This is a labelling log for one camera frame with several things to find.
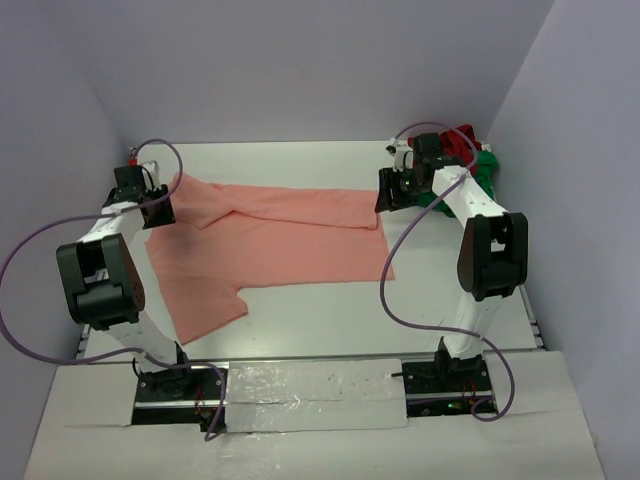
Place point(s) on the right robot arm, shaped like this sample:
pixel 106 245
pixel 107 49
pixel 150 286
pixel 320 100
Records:
pixel 493 257

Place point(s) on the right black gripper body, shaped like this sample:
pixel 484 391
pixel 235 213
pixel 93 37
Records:
pixel 414 183

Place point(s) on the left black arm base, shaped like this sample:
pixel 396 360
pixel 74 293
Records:
pixel 174 397

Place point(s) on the salmon pink t shirt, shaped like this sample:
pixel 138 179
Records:
pixel 231 237

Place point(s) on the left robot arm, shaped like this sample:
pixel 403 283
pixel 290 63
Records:
pixel 102 286

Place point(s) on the red t shirt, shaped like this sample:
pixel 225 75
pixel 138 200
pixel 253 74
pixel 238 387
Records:
pixel 449 148

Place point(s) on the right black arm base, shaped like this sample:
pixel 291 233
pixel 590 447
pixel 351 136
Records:
pixel 430 392

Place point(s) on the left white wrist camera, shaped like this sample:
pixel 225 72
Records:
pixel 149 169

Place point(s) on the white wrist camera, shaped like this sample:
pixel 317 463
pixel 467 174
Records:
pixel 149 169
pixel 402 154

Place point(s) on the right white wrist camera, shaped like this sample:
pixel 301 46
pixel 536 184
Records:
pixel 402 154

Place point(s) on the green t shirt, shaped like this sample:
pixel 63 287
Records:
pixel 486 166

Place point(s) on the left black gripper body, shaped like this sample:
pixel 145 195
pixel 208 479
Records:
pixel 148 188

